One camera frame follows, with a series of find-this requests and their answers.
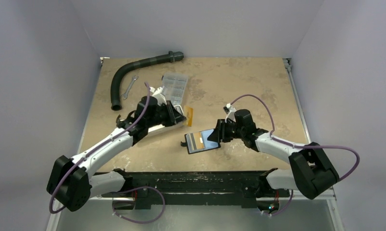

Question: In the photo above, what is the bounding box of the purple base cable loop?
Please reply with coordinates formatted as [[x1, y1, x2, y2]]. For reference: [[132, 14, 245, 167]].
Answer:
[[112, 186, 166, 224]]

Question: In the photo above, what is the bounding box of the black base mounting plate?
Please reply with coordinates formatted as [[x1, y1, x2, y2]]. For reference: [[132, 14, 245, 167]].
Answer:
[[108, 171, 289, 209]]

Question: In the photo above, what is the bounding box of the white rectangular tray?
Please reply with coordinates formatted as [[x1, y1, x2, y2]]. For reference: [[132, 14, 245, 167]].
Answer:
[[146, 106, 187, 138]]

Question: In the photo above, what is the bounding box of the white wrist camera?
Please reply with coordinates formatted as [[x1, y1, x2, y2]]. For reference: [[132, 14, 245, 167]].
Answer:
[[150, 87, 166, 106], [223, 103, 237, 122]]

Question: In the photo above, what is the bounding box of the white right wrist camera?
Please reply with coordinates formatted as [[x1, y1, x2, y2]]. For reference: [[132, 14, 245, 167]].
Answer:
[[223, 103, 237, 122]]

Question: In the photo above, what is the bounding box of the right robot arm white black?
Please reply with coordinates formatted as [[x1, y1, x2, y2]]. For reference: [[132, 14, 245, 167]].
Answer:
[[207, 109, 340, 199]]

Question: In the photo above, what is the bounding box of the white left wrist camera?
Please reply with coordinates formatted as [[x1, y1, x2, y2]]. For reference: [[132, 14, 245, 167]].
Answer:
[[150, 87, 166, 106]]

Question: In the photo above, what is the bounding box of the small black hammer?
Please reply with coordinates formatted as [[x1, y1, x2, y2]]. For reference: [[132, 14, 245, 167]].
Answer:
[[115, 115, 127, 128]]

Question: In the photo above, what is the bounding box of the clear plastic screw box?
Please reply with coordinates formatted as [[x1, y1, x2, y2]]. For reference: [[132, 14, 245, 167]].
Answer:
[[162, 72, 189, 105]]

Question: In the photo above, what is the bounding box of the silver wrench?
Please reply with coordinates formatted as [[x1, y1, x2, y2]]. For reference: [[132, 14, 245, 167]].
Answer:
[[121, 76, 138, 100]]

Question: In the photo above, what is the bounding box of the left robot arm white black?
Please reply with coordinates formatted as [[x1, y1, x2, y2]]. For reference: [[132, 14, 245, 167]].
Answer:
[[46, 96, 186, 214]]

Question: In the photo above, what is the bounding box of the black leather card holder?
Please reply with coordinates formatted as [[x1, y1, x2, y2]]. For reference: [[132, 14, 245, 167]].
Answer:
[[180, 129, 221, 154]]

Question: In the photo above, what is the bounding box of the black corrugated hose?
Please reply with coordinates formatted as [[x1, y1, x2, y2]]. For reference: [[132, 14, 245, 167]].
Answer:
[[110, 51, 185, 112]]

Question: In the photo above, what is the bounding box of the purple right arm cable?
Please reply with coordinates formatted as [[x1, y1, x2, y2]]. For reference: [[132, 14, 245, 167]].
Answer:
[[229, 94, 361, 182]]

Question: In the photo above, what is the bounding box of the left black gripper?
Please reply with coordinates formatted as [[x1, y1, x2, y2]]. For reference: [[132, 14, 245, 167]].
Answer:
[[147, 101, 186, 128]]

